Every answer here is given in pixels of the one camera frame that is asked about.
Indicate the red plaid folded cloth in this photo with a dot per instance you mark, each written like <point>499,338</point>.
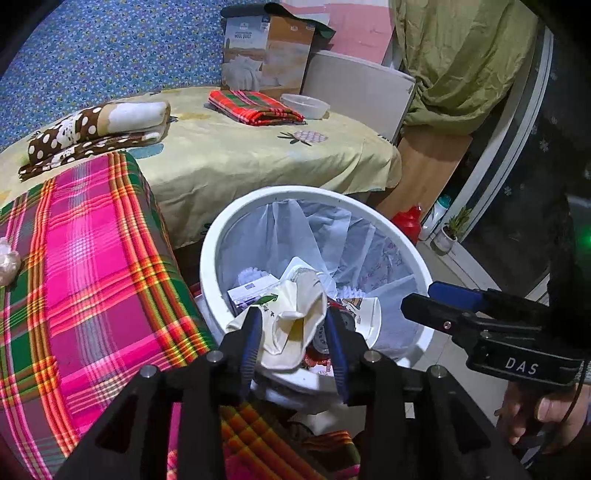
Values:
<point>253,108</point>

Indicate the blue floral fabric headboard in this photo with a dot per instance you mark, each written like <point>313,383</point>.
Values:
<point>89,52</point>

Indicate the white round trash bin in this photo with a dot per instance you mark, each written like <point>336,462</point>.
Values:
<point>311,387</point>

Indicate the cream paper bag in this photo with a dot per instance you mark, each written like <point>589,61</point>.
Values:
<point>292,311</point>

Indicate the white foam net sleeve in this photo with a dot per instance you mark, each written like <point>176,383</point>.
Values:
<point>248,275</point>

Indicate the cardboard quilt box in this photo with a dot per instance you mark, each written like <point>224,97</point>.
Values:
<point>265,54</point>

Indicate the clear plastic wrap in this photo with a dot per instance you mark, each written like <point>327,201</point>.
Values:
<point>10,262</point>

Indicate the yellow pineapple bedsheet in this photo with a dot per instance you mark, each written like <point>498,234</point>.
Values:
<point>206,160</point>

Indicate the small white carton box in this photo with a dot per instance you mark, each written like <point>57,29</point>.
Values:
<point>242,296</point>

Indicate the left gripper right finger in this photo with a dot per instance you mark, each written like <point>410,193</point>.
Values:
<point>346,348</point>

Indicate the olive green curtain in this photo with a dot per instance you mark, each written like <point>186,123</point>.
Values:
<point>464,56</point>

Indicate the white bin liner bag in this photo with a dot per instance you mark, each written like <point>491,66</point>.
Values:
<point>353,256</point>

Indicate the brown polka dot blanket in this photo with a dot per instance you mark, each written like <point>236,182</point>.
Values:
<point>93,131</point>

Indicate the white plastic bowl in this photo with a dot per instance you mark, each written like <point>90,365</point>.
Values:
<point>308,107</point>

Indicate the small potted plant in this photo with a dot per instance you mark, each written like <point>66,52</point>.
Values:
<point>449,234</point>

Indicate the person right hand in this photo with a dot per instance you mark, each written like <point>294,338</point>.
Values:
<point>521,404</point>

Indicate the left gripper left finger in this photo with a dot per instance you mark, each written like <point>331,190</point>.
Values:
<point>252,335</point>

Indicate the pink plaid cloth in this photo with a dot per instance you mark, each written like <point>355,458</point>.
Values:
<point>97,296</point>

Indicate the red plastic bottle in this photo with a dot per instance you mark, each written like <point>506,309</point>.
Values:
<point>409,222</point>

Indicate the white plastic bottle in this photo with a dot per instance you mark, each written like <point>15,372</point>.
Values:
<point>434,216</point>

